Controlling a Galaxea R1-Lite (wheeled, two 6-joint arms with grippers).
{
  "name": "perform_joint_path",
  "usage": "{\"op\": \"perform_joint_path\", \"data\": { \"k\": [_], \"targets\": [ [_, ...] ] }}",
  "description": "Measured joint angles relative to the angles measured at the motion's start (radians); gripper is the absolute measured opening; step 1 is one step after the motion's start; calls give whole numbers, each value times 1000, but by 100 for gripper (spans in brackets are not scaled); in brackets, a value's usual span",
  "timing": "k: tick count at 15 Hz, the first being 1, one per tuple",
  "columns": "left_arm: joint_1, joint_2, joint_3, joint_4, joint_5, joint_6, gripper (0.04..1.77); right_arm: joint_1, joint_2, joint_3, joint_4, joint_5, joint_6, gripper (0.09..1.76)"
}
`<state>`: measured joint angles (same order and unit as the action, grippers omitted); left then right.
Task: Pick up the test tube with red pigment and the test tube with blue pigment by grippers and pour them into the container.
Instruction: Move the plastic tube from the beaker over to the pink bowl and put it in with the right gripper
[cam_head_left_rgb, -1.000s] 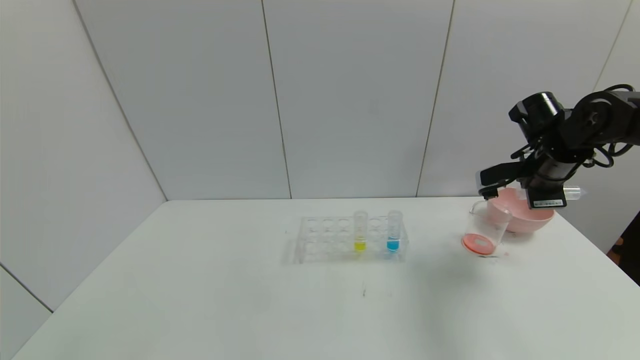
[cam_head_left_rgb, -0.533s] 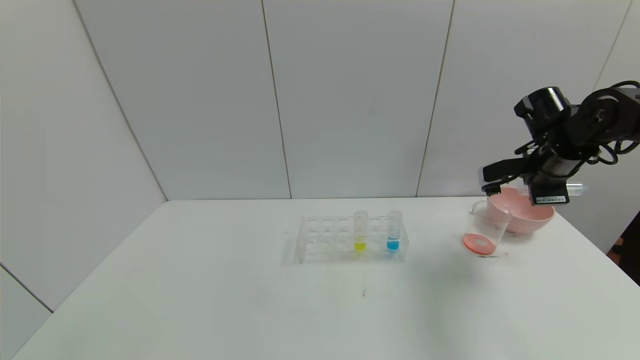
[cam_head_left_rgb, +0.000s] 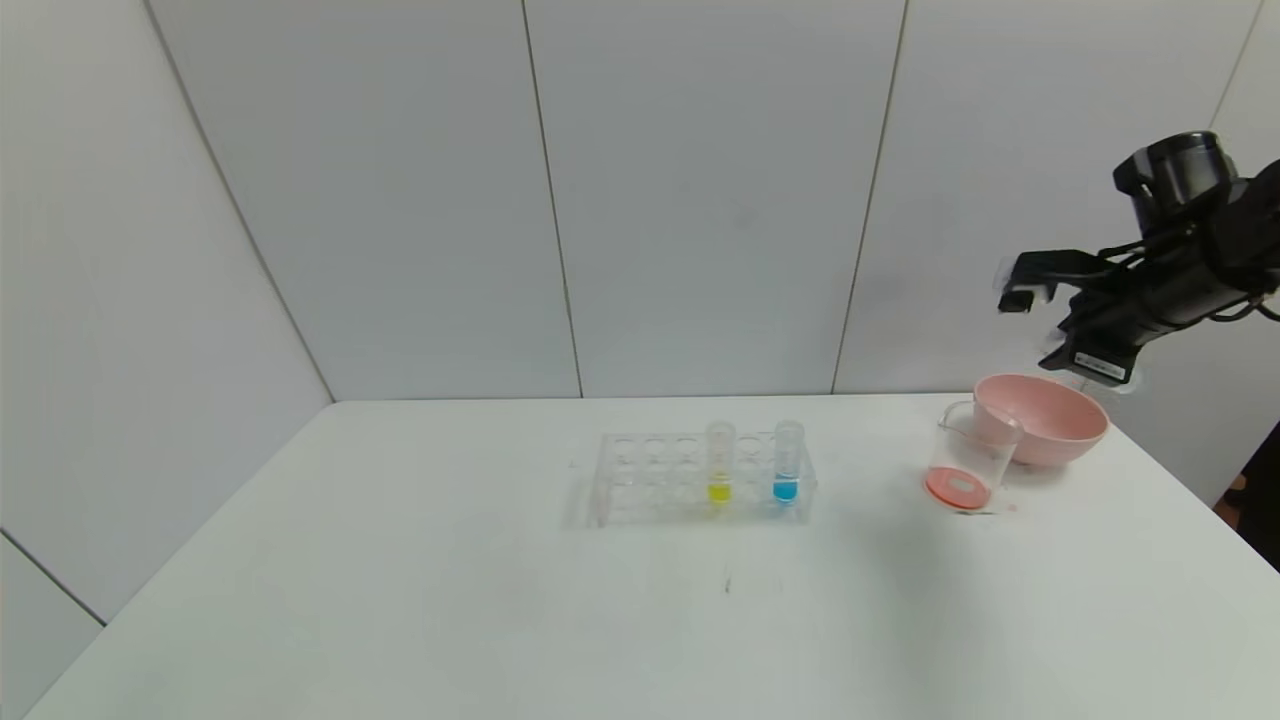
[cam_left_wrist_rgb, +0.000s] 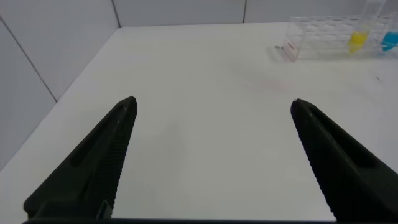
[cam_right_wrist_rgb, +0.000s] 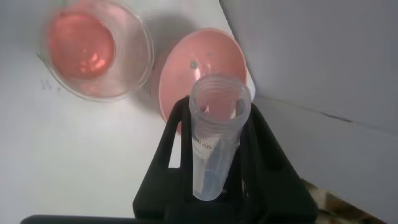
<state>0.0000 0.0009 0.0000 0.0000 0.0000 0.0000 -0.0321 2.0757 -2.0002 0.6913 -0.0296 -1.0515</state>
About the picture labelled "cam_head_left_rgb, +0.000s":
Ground test tube with blue pigment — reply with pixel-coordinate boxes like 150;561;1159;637
773;421;806;506

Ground clear acrylic test tube rack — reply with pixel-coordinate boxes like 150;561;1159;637
585;430;819;529

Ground test tube with yellow pigment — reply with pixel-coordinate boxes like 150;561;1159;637
706;421;738;506

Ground clear glass beaker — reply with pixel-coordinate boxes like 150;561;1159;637
922;400;1023;514

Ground pink bowl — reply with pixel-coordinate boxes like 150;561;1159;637
973;373;1109;468

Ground dark background object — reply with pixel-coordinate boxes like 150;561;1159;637
1213;420;1280;573

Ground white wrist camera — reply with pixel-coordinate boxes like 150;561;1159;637
997;250;1066;314

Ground black camera cable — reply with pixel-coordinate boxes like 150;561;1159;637
1095;225;1201;263

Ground black cable with white label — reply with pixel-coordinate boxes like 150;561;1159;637
1205;290;1280;323

